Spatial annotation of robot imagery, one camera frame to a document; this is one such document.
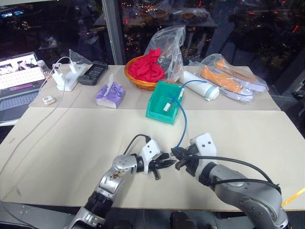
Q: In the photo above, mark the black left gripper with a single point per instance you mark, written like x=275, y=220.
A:
x=156, y=165

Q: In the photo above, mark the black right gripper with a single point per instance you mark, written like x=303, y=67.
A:
x=191, y=162

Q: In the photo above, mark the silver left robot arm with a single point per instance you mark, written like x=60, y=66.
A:
x=108, y=183

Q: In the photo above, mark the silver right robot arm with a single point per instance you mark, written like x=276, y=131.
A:
x=238, y=190

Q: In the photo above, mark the green plastic bin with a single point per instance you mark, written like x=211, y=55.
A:
x=159, y=114

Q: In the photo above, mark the white coupler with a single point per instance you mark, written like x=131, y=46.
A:
x=167, y=107

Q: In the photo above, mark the white charger plug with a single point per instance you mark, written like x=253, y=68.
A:
x=57, y=77

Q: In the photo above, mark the white tube with cap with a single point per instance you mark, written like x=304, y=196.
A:
x=199, y=84

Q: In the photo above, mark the orange wicker basket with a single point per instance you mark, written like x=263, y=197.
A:
x=140, y=82

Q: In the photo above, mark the purple tissue pack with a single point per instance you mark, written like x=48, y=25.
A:
x=110, y=95

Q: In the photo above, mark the orange canvas shoe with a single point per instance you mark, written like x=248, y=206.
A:
x=240, y=75
x=226, y=84

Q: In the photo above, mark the red cloth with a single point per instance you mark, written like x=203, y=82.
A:
x=147, y=68

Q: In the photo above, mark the orange sneakers in bag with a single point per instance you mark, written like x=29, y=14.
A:
x=212, y=59

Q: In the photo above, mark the black remote controller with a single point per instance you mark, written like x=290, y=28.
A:
x=93, y=72

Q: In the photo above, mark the white power strip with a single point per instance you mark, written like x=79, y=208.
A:
x=71, y=81

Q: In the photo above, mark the small white earbuds case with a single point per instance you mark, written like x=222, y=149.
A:
x=49, y=100

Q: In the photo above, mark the small clear plastic bag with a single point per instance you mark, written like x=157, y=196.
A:
x=78, y=57

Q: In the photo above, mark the clear plastic bottle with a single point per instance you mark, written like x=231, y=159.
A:
x=44, y=69

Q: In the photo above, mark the open laptop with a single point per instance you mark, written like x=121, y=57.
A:
x=16, y=78

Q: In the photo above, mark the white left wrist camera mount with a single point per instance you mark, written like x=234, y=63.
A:
x=150, y=149

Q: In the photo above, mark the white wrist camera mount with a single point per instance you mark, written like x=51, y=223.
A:
x=150, y=149
x=204, y=146

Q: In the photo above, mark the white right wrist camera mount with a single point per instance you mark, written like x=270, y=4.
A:
x=204, y=146

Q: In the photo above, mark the grey window post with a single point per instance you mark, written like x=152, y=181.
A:
x=112, y=28

